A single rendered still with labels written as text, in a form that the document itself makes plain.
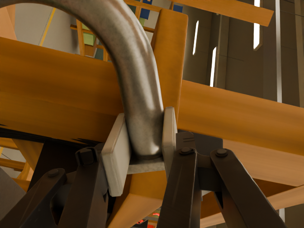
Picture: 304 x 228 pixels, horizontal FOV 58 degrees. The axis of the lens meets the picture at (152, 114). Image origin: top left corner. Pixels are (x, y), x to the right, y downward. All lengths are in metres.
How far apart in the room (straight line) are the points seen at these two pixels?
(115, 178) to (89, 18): 0.10
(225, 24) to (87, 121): 10.40
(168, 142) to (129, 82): 0.05
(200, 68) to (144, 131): 11.67
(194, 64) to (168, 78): 11.58
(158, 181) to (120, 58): 0.13
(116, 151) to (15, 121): 0.34
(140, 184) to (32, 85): 0.22
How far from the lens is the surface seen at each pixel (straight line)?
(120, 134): 0.18
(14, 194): 0.88
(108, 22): 0.18
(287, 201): 0.74
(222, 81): 9.37
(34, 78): 0.42
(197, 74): 11.67
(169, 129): 0.17
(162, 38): 0.36
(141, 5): 5.44
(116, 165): 0.16
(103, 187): 0.16
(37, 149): 0.92
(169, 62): 0.33
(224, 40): 10.28
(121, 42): 0.18
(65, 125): 0.45
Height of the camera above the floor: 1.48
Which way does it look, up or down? 6 degrees up
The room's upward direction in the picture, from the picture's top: 102 degrees clockwise
